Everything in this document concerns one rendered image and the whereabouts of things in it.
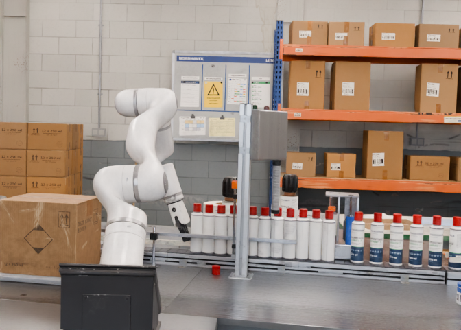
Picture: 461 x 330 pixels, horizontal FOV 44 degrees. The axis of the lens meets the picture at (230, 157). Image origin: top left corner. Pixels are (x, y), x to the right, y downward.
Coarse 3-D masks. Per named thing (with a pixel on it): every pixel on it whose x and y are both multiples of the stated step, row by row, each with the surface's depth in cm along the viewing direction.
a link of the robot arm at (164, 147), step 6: (168, 126) 228; (162, 132) 227; (168, 132) 229; (156, 138) 229; (162, 138) 228; (168, 138) 230; (156, 144) 230; (162, 144) 230; (168, 144) 231; (156, 150) 232; (162, 150) 231; (168, 150) 232; (162, 156) 232; (168, 156) 234
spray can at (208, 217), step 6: (210, 204) 239; (210, 210) 239; (204, 216) 239; (210, 216) 238; (204, 222) 239; (210, 222) 238; (204, 228) 239; (210, 228) 238; (204, 234) 239; (210, 234) 238; (204, 240) 239; (210, 240) 239; (204, 246) 239; (210, 246) 239; (204, 252) 239; (210, 252) 239
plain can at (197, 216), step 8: (200, 208) 241; (192, 216) 240; (200, 216) 240; (192, 224) 240; (200, 224) 240; (192, 232) 240; (200, 232) 240; (192, 240) 240; (200, 240) 241; (192, 248) 240; (200, 248) 241
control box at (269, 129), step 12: (252, 120) 219; (264, 120) 219; (276, 120) 224; (252, 132) 220; (264, 132) 219; (276, 132) 225; (252, 144) 220; (264, 144) 220; (276, 144) 225; (252, 156) 220; (264, 156) 220; (276, 156) 225
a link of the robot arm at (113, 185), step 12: (108, 168) 180; (120, 168) 180; (132, 168) 179; (96, 180) 178; (108, 180) 177; (120, 180) 177; (132, 180) 177; (96, 192) 178; (108, 192) 174; (120, 192) 177; (132, 192) 177; (108, 204) 173; (120, 204) 171; (108, 216) 171; (120, 216) 168; (132, 216) 168; (144, 216) 172; (144, 228) 170
